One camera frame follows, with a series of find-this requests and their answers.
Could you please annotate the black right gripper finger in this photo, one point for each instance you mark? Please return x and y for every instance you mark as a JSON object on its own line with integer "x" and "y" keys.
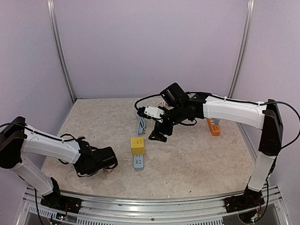
{"x": 152, "y": 135}
{"x": 160, "y": 138}

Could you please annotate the blue power strip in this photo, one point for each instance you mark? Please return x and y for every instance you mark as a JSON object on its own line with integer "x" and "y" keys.
{"x": 138, "y": 162}

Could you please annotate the blue usb charger plug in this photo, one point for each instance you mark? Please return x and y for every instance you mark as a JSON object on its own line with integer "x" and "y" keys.
{"x": 216, "y": 121}

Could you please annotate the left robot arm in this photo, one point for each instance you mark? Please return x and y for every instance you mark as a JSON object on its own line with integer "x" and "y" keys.
{"x": 18, "y": 139}

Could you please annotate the right aluminium frame post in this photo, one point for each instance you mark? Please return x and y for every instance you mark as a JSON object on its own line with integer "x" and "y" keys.
{"x": 243, "y": 47}

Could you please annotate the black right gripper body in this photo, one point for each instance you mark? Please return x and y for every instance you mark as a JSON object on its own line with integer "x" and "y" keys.
{"x": 162, "y": 125}

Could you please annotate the yellow cube socket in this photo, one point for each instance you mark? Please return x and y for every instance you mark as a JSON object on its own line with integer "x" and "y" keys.
{"x": 137, "y": 146}

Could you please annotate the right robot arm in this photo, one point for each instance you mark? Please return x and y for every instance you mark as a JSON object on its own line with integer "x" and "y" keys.
{"x": 260, "y": 123}

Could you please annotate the orange power strip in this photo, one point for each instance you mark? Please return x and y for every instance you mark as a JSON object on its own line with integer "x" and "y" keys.
{"x": 215, "y": 129}

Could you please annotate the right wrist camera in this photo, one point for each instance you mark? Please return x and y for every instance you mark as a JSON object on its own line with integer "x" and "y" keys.
{"x": 151, "y": 113}

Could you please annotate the left aluminium frame post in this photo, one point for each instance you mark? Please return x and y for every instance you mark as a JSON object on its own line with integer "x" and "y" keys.
{"x": 59, "y": 50}

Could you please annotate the aluminium frame post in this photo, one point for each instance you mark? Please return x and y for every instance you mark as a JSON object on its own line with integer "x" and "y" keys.
{"x": 59, "y": 50}
{"x": 243, "y": 47}

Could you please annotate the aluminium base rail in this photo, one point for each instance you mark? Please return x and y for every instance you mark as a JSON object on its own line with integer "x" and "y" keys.
{"x": 100, "y": 210}

